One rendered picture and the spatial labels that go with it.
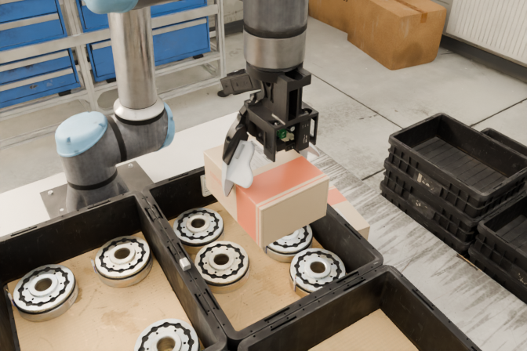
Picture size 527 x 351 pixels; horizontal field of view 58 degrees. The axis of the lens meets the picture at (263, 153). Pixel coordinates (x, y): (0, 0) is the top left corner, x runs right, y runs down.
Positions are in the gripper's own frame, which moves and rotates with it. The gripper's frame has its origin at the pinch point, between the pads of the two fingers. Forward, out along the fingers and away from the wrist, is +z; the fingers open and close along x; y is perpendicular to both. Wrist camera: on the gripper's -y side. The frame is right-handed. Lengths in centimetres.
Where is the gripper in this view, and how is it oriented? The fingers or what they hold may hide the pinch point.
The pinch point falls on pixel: (263, 175)
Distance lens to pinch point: 72.0
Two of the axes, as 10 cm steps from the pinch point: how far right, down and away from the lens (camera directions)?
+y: 5.6, 5.0, -6.6
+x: 8.3, -3.4, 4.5
